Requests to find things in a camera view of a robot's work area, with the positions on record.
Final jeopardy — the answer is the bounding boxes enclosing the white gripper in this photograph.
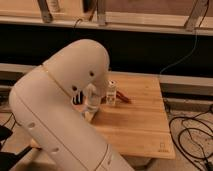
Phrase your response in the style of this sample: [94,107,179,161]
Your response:
[83,84,101,115]

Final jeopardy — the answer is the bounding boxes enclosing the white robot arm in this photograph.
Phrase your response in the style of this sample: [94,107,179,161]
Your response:
[9,39,134,171]

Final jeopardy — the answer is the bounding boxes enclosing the orange ceramic bowl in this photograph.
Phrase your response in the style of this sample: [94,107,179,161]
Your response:
[116,91,131,103]

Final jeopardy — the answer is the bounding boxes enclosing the small white can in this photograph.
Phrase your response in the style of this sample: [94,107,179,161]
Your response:
[106,81,117,106]

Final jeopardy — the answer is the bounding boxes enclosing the wooden table board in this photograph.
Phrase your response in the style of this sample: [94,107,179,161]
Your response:
[30,71,176,160]

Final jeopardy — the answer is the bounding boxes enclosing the metal shelf bracket middle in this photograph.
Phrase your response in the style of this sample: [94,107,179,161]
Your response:
[97,0,106,26]

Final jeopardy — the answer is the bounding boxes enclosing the metal shelf bracket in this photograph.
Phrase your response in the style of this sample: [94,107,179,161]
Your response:
[37,0,52,23]
[97,0,106,26]
[184,0,209,32]

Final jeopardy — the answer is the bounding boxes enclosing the metal shelf bracket left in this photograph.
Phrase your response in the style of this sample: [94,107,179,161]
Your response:
[37,0,52,23]

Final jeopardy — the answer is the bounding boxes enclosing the black floor cables right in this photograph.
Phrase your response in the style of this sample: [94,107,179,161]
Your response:
[168,111,213,171]

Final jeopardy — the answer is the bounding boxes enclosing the thin hanging cable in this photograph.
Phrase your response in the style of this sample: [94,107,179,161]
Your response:
[159,29,198,76]

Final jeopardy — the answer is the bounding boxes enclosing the metal shelf bracket right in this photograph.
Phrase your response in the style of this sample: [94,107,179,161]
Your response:
[184,0,209,32]

